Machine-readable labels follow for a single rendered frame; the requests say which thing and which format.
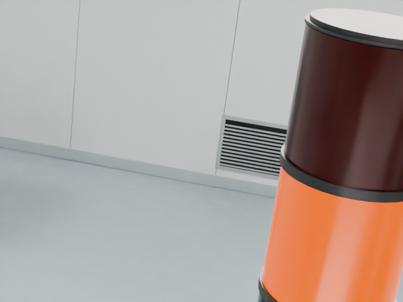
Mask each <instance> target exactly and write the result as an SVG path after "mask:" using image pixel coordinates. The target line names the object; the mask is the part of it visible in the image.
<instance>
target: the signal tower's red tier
mask: <svg viewBox="0 0 403 302"><path fill-rule="evenodd" d="M284 154H285V157H286V158H287V159H288V160H289V162H291V163H292V164H293V165H294V166H295V167H297V168H298V169H300V170H302V171H304V172H306V173H308V174H310V175H312V176H314V177H317V178H319V179H322V180H325V181H328V182H331V183H336V184H338V185H343V186H348V187H351V188H358V189H365V190H371V191H402V190H403V50H397V49H389V48H384V47H377V46H371V45H367V44H362V43H357V42H353V41H349V40H345V39H342V38H338V37H334V36H331V35H328V34H325V33H324V32H320V31H318V30H316V29H314V28H312V27H310V26H308V25H307V24H305V30H304V34H303V41H302V48H301V51H300V58H299V65H298V69H297V76H296V82H295V86H294V93H293V100H292V103H291V110H290V117H289V121H288V128H287V135H286V138H285V145H284Z"/></svg>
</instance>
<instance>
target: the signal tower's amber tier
mask: <svg viewBox="0 0 403 302"><path fill-rule="evenodd" d="M402 271H403V202H398V203H375V202H366V201H358V200H351V199H348V198H343V197H337V196H335V195H331V194H328V193H325V192H322V191H319V190H316V189H314V188H311V187H309V186H307V185H304V184H303V183H301V182H299V181H297V180H296V179H294V178H292V177H291V176H289V175H288V174H287V173H286V172H285V171H284V170H283V169H282V166H281V169H280V173H279V180H278V187H277V190H276V197H275V204H274V208H273V215H272V221H271V225H270V232H269V239H268V243H267V249H266V256H265V260H264V267H263V274H262V280H263V285H264V286H265V288H266V290H267V291H268V292H269V294H270V295H271V296H272V297H273V298H274V299H276V301H278V302H395V300H396V295H397V292H398V288H399V283H400V279H401V275H402Z"/></svg>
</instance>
